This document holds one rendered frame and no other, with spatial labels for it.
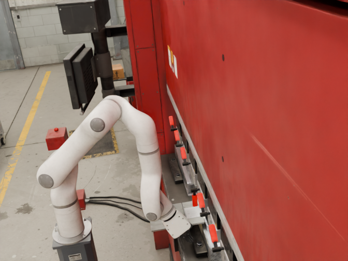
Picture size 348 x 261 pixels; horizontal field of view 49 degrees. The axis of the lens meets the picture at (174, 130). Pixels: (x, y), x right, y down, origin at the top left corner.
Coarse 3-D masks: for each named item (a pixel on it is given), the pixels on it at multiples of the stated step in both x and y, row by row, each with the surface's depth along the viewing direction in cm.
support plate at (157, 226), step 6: (174, 204) 202; (180, 204) 202; (186, 204) 202; (192, 204) 201; (180, 210) 197; (150, 222) 191; (156, 222) 190; (192, 222) 188; (198, 222) 188; (204, 222) 188; (156, 228) 186; (162, 228) 186
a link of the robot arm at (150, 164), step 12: (144, 156) 156; (156, 156) 157; (144, 168) 159; (156, 168) 159; (144, 180) 160; (156, 180) 159; (144, 192) 158; (156, 192) 158; (144, 204) 159; (156, 204) 158; (156, 216) 160
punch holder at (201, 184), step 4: (200, 172) 165; (200, 176) 165; (200, 180) 167; (200, 184) 168; (204, 184) 159; (200, 188) 169; (204, 188) 160; (200, 192) 170; (204, 192) 162; (204, 200) 163; (204, 208) 166
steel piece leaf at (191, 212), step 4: (184, 208) 198; (188, 208) 198; (192, 208) 198; (196, 208) 197; (184, 212) 195; (188, 212) 195; (192, 212) 195; (196, 212) 194; (188, 216) 192; (192, 216) 192; (196, 216) 192
